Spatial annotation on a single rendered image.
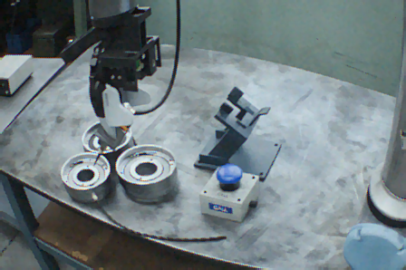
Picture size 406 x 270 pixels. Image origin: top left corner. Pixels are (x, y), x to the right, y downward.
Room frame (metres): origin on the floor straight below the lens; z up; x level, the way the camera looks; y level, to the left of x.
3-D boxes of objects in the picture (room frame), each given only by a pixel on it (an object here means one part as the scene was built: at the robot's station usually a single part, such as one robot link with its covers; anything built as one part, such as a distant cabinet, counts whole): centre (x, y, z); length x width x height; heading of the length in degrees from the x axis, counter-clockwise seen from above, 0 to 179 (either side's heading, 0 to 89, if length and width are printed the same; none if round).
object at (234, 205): (0.68, -0.04, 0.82); 0.08 x 0.07 x 0.05; 61
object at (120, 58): (0.68, 0.10, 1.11); 0.09 x 0.08 x 0.12; 64
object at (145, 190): (0.75, 0.10, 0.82); 0.10 x 0.10 x 0.04
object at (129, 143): (0.85, 0.18, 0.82); 0.10 x 0.10 x 0.04
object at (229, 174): (0.68, -0.03, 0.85); 0.04 x 0.04 x 0.05
